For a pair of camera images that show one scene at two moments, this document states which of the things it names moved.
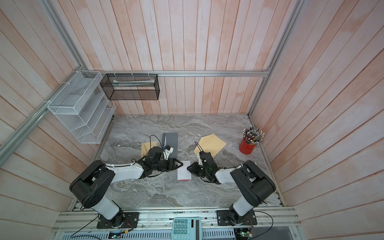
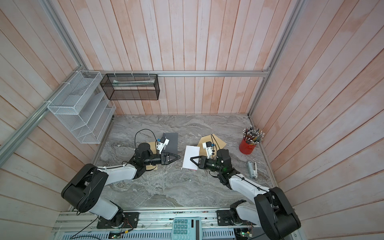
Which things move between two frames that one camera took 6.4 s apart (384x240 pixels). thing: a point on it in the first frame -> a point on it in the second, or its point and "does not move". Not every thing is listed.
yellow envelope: (211, 143) does not move
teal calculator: (187, 228) does not move
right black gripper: (194, 168) -> (204, 163)
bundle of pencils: (252, 136) does not move
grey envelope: (172, 140) does not move
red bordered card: (183, 174) -> (191, 151)
